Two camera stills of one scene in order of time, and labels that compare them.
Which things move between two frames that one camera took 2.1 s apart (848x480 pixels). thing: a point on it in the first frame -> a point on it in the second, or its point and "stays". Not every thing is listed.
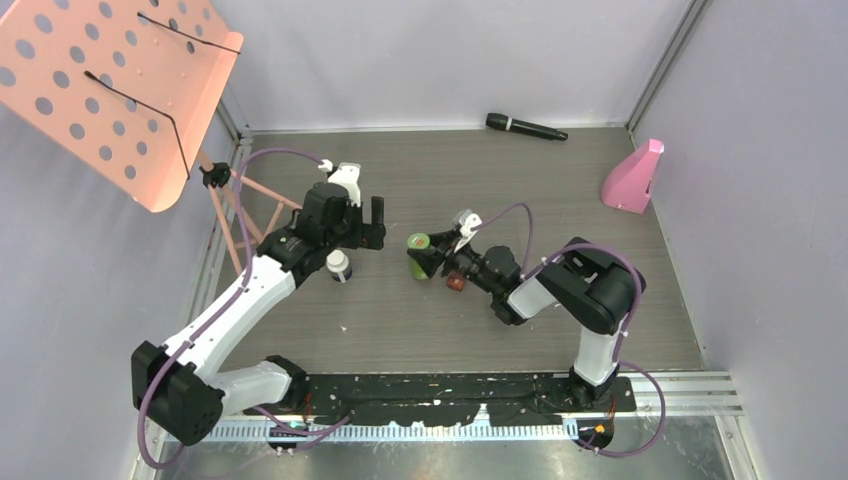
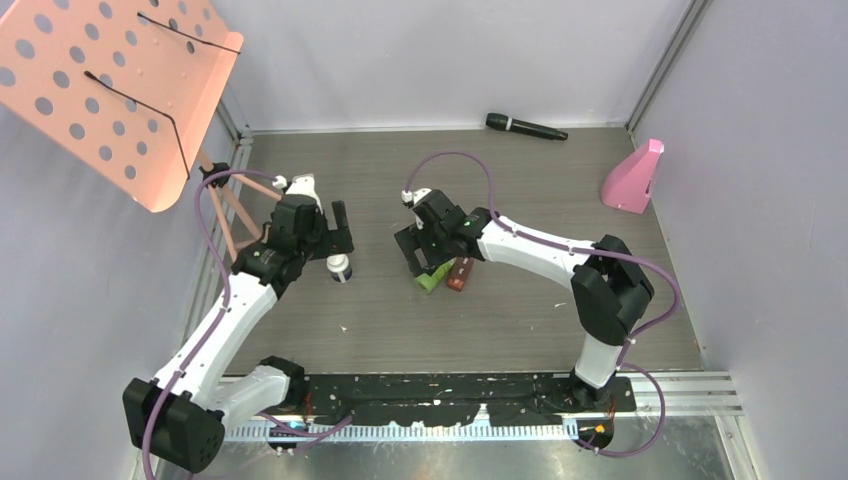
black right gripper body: (470, 265) -> (431, 244)
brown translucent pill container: (455, 280) stays
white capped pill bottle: (339, 266) stays
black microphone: (501, 122) stays
